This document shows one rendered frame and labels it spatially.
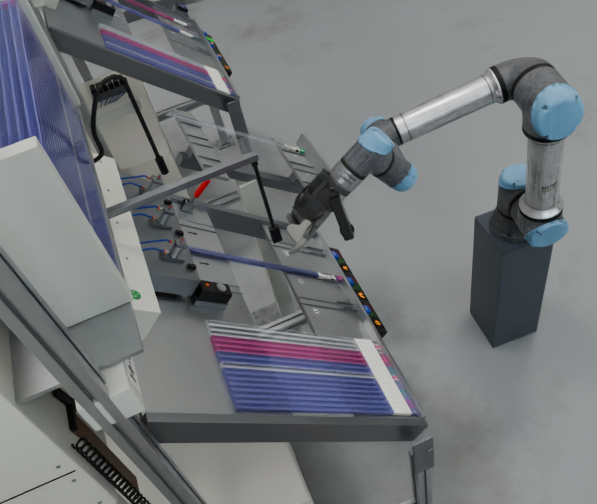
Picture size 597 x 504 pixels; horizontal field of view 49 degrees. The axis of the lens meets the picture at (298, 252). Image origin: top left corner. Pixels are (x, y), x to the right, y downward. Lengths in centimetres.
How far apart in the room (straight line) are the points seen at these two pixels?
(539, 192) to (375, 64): 218
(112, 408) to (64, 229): 27
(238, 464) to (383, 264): 132
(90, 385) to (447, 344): 178
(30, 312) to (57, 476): 46
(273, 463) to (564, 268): 155
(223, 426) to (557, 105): 101
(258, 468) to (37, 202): 102
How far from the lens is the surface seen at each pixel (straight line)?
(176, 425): 117
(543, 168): 176
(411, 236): 286
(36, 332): 86
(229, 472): 172
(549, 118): 161
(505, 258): 211
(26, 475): 119
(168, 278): 135
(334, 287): 179
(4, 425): 107
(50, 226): 92
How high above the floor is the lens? 216
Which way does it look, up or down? 49 degrees down
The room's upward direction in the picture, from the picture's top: 15 degrees counter-clockwise
